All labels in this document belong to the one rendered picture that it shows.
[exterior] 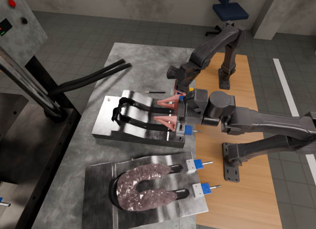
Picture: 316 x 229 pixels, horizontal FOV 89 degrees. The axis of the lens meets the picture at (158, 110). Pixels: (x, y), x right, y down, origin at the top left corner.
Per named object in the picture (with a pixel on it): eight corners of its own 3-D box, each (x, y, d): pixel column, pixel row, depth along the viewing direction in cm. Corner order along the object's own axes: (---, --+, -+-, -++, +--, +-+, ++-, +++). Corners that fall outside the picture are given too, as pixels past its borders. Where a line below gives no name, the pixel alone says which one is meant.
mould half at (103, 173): (189, 154, 85) (193, 147, 76) (205, 211, 72) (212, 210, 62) (93, 171, 81) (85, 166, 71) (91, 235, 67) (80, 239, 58)
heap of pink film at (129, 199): (169, 161, 78) (171, 157, 71) (178, 203, 68) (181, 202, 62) (116, 171, 75) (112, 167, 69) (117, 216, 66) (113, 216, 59)
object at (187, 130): (201, 130, 87) (203, 125, 82) (201, 138, 84) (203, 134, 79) (177, 127, 87) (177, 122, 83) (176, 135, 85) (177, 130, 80)
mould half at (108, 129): (184, 109, 101) (187, 96, 90) (183, 148, 87) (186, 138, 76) (108, 101, 105) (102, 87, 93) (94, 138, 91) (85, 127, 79)
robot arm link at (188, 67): (185, 86, 70) (196, 62, 62) (172, 75, 74) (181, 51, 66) (200, 81, 78) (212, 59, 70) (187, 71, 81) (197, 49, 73)
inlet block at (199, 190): (217, 181, 76) (220, 178, 71) (220, 192, 73) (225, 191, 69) (190, 186, 75) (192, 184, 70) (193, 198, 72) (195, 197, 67)
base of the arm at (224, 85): (223, 80, 104) (234, 82, 104) (221, 60, 115) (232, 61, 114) (219, 88, 111) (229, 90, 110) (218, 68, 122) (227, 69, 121)
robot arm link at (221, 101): (209, 111, 41) (258, 117, 40) (209, 86, 46) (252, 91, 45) (200, 131, 51) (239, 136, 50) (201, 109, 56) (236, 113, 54)
